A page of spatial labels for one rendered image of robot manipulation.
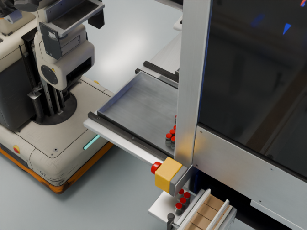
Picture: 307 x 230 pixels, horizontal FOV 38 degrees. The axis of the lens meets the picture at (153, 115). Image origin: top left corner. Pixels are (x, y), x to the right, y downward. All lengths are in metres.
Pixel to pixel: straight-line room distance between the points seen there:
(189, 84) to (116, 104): 0.62
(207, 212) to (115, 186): 1.20
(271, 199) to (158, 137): 0.50
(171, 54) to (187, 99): 0.76
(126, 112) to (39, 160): 0.81
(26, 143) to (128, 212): 0.64
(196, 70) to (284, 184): 0.37
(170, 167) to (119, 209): 1.14
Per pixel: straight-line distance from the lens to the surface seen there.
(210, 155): 1.24
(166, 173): 1.29
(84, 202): 2.46
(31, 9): 1.61
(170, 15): 3.57
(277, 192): 1.21
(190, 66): 1.05
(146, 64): 1.80
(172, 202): 1.42
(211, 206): 1.37
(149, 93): 1.70
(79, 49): 2.04
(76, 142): 2.34
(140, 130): 1.58
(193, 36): 1.00
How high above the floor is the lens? 2.11
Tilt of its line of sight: 49 degrees down
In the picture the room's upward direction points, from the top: straight up
